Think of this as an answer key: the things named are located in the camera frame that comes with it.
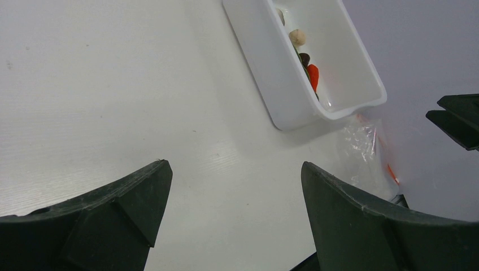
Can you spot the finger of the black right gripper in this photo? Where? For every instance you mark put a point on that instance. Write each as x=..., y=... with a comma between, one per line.
x=464, y=107
x=458, y=130

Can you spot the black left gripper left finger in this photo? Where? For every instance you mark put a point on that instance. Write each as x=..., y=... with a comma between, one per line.
x=112, y=227

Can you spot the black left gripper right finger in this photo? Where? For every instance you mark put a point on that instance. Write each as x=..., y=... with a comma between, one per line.
x=355, y=230

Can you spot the clear orange zip bag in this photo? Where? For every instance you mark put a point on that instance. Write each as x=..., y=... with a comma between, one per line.
x=362, y=151

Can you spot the green leafy vegetable toy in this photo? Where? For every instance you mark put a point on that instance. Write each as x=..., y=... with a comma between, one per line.
x=305, y=70

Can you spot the white plastic bin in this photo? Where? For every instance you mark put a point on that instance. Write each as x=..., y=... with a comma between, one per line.
x=348, y=80

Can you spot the orange carrot toy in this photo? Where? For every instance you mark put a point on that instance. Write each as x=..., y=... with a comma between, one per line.
x=314, y=76

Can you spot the brown mushroom toy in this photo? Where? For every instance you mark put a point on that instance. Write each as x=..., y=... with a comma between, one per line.
x=305, y=59

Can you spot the beige garlic bulb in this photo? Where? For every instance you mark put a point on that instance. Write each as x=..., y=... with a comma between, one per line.
x=297, y=37

